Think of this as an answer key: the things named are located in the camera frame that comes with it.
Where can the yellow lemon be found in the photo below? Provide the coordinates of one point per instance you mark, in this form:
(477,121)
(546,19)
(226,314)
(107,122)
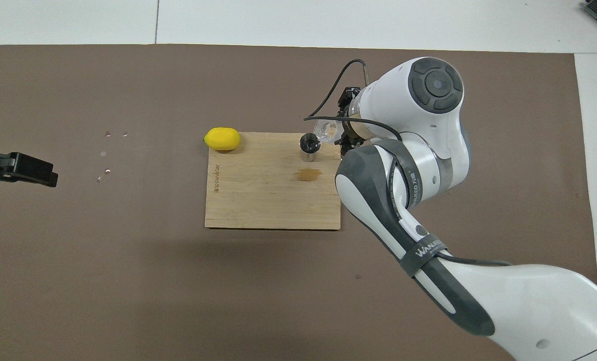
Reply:
(222,139)

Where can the steel jigger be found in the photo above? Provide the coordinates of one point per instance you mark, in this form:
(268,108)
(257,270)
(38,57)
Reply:
(309,150)

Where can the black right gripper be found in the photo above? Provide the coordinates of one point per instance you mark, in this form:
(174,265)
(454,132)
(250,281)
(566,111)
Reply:
(352,96)

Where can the bamboo cutting board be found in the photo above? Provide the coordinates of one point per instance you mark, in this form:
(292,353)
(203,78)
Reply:
(268,200)

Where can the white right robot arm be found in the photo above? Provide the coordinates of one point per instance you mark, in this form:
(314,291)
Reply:
(529,301)

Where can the clear plastic cup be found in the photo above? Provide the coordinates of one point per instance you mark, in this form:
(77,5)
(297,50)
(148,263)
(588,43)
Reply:
(327,131)

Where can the brown table mat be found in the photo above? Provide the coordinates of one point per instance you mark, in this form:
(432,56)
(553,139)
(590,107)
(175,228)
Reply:
(178,301)

